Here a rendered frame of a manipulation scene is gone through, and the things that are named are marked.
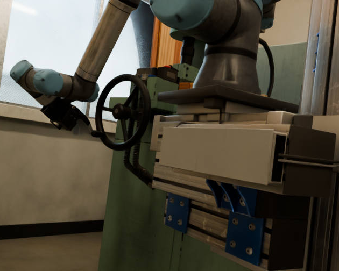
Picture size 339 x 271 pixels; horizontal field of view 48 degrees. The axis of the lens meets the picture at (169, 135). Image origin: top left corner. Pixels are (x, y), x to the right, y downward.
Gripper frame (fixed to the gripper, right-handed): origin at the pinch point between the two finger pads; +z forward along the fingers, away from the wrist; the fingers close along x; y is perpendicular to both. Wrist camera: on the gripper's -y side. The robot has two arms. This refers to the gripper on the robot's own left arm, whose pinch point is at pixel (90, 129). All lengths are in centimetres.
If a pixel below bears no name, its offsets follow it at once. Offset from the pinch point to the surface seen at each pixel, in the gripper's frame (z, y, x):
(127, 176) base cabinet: 28.9, 3.4, -1.3
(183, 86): 15.3, -34.9, 16.5
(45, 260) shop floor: 67, 46, -70
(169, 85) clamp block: 8.5, -29.3, 16.8
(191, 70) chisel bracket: 19, -47, 12
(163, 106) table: 9.3, -19.1, 18.9
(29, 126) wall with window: 36, -21, -119
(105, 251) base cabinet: 46, 32, -9
